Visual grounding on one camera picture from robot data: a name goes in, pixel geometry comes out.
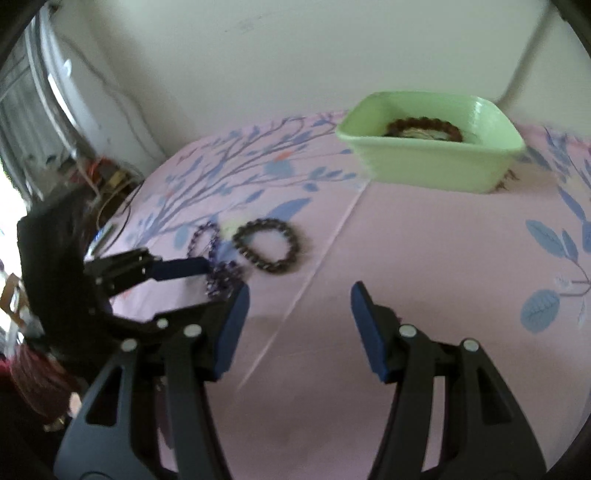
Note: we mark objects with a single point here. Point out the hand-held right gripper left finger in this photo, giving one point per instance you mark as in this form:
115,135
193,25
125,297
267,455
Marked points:
231,332

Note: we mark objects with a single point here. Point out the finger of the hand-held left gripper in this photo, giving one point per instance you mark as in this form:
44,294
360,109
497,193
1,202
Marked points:
180,268
138,323

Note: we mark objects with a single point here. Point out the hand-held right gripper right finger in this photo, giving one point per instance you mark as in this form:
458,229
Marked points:
367,332

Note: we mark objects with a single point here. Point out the green plastic container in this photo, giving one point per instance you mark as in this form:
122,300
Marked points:
429,159

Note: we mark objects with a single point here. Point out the person's left forearm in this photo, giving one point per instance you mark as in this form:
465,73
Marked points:
34,383

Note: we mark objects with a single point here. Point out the cardboard box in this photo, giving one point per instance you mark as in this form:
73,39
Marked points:
11,295

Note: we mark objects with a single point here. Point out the pink tree-print bedsheet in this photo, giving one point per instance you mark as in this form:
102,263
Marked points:
415,258

